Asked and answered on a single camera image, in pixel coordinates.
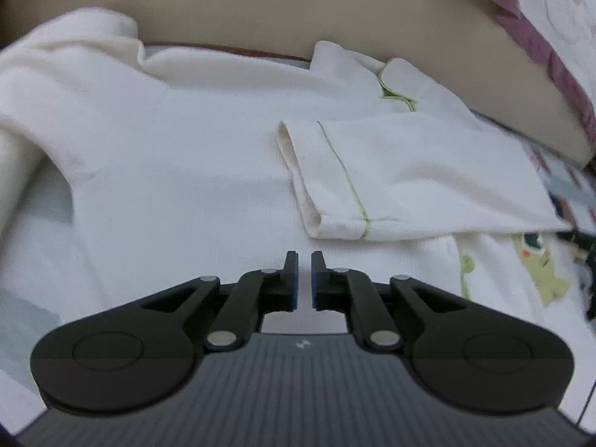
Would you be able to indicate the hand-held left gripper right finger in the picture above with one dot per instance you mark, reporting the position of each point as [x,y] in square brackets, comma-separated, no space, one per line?
[317,288]

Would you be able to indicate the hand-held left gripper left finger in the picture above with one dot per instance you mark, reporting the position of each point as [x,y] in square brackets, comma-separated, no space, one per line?
[291,284]

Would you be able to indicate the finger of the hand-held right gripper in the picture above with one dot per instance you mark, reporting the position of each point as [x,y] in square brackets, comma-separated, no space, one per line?
[584,242]

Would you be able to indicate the white shirt with monster print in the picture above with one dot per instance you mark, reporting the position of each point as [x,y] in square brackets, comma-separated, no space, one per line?
[209,172]

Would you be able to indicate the checked rug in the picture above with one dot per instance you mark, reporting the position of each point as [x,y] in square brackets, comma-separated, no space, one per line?
[570,186]

